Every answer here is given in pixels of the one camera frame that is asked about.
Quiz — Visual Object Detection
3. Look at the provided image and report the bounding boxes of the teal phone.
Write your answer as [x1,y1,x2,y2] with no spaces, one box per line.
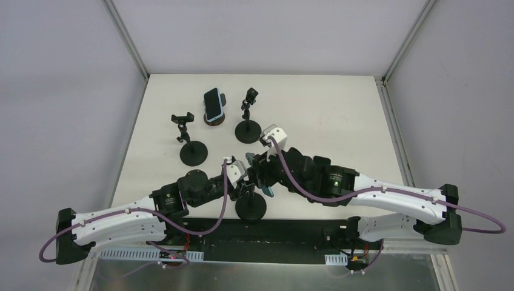
[245,152,274,198]

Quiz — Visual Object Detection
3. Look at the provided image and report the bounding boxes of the black round-base phone stand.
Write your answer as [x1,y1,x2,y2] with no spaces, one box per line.
[235,87,261,144]

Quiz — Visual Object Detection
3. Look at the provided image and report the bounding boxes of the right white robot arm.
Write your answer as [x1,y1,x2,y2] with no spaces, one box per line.
[245,147,463,249]

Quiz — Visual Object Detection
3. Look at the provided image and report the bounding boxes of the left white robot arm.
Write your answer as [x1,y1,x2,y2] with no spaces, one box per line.
[52,166,255,265]

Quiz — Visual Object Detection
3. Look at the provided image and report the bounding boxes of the blue-cased phone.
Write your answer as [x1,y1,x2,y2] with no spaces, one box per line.
[203,88,224,122]

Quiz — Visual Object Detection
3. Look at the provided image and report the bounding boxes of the brown-base phone holder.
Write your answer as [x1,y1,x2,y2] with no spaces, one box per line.
[203,88,226,126]

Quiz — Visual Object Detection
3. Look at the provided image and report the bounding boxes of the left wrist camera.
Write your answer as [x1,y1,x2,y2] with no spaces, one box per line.
[224,156,247,188]

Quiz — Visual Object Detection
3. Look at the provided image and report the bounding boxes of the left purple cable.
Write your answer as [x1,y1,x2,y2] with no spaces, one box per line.
[39,158,232,264]

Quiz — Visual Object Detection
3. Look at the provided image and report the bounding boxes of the purple cable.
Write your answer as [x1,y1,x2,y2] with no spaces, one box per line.
[269,136,507,235]
[39,158,232,264]

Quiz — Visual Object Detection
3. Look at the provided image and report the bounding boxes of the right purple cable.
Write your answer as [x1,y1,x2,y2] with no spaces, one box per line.
[269,136,507,235]

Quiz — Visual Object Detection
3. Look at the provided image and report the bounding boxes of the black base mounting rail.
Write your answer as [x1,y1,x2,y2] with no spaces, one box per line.
[146,216,398,266]

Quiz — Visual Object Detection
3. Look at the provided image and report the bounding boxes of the right white cable duct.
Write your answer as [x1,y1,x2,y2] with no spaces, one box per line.
[324,253,348,266]

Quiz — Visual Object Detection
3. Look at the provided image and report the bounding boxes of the white cable duct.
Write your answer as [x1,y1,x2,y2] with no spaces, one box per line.
[324,253,348,266]
[99,247,182,262]

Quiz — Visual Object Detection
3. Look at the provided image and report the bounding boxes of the left white cable duct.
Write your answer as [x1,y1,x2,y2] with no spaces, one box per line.
[99,247,182,262]

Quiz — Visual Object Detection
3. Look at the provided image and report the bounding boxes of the left aluminium frame post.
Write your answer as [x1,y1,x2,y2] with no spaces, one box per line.
[101,0,150,83]

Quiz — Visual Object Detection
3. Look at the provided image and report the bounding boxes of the aluminium frame post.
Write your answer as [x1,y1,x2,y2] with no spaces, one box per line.
[101,0,150,83]
[381,0,439,85]

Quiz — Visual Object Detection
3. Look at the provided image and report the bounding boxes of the right aluminium frame post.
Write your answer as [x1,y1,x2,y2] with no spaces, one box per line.
[381,0,439,85]

